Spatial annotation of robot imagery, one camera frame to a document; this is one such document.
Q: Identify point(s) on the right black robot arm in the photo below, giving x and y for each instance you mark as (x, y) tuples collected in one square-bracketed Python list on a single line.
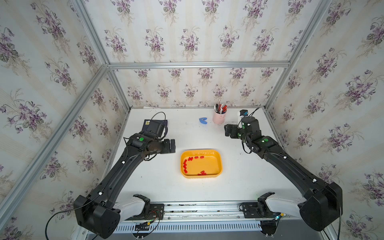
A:
[(321, 203)]

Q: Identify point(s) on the pink pen cup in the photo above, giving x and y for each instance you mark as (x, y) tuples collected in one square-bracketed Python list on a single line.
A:
[(220, 111)]

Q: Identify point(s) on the yellow plastic storage box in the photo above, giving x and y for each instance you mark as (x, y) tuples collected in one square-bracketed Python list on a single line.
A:
[(213, 162)]

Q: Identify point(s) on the red sleeves cluster in box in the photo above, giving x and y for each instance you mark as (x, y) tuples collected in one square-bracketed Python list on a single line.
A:
[(195, 166)]

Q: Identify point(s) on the blue plastic clip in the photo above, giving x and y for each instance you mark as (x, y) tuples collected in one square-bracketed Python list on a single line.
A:
[(203, 120)]

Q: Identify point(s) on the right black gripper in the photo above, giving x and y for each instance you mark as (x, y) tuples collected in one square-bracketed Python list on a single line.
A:
[(227, 129)]

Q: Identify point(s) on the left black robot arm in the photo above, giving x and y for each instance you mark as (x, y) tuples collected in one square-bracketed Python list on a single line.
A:
[(99, 212)]

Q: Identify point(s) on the dark blue notebook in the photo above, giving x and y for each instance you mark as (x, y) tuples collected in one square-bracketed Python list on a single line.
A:
[(146, 122)]

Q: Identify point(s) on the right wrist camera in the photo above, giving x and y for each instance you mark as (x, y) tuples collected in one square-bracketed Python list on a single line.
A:
[(249, 122)]

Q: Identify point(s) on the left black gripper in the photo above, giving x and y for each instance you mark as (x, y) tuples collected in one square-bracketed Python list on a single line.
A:
[(167, 146)]

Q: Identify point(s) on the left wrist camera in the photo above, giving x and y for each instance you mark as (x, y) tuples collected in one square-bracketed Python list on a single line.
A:
[(155, 129)]

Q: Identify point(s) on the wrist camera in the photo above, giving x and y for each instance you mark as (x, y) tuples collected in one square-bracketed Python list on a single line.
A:
[(249, 122), (155, 129)]

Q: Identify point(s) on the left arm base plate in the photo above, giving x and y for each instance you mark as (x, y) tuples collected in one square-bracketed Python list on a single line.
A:
[(150, 212)]

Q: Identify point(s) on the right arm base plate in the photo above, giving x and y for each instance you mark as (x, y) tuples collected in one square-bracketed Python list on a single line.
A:
[(255, 210)]

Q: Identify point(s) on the aluminium front rail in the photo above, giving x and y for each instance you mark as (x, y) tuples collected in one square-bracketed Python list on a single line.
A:
[(204, 217)]

